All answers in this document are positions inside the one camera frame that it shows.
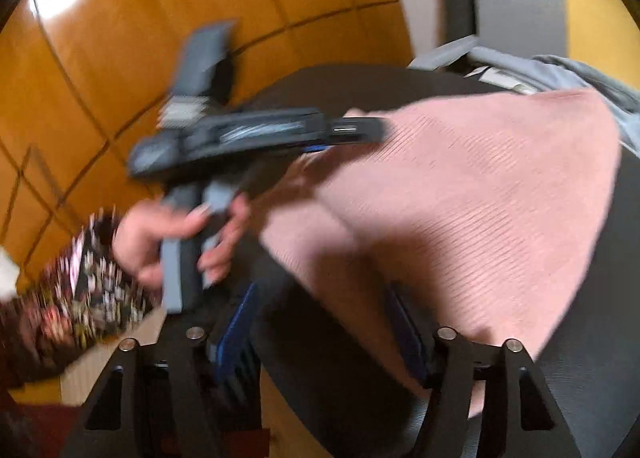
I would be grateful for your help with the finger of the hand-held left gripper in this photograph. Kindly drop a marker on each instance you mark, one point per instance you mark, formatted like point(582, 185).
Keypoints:
point(355, 130)

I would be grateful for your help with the pink knitted sweater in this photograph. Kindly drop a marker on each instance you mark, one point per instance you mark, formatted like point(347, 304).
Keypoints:
point(475, 177)

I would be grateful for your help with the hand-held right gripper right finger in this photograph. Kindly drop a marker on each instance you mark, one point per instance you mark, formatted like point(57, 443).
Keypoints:
point(407, 343)

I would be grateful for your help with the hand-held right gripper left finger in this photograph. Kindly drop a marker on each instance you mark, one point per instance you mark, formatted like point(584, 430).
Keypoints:
point(240, 330)

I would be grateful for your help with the person's left forearm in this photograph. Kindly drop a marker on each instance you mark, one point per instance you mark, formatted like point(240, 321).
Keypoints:
point(75, 298)

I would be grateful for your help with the light grey-blue garment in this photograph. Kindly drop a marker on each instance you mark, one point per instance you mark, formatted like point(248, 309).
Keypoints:
point(575, 70)

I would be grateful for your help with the grey yellow blue chair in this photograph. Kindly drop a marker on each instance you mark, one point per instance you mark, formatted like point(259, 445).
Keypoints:
point(515, 7)

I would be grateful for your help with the person's left hand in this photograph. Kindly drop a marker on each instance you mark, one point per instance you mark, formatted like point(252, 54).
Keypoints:
point(137, 238)

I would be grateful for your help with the wooden wardrobe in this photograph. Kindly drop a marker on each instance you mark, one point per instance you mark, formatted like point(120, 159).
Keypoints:
point(125, 37)

